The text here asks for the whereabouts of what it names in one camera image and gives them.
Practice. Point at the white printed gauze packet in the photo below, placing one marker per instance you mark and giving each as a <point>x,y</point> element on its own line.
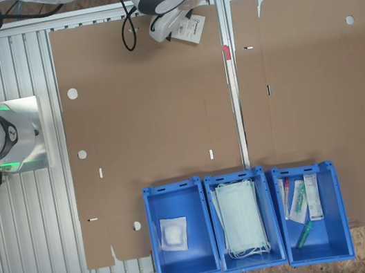
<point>192,29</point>

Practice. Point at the red tape mark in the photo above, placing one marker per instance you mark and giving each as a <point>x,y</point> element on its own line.
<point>226,51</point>

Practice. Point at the brown cardboard sheet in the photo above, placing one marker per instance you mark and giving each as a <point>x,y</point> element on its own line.
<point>320,103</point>
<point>147,114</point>

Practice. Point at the red-capped sample tube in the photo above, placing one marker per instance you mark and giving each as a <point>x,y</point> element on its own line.
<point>284,193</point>

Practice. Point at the stack of pale face masks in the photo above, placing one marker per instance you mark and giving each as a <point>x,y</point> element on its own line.
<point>240,218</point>

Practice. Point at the clear pouch with green part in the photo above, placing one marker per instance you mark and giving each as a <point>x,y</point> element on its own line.
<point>298,201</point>

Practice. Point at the blue plastic bin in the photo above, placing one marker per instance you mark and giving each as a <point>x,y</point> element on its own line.
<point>270,220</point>
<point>333,223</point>
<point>186,265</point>

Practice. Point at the narrow white printed box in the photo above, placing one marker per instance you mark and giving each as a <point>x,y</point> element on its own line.
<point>313,197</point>

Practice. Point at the green plastic tube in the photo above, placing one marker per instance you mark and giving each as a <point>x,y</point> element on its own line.
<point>304,236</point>

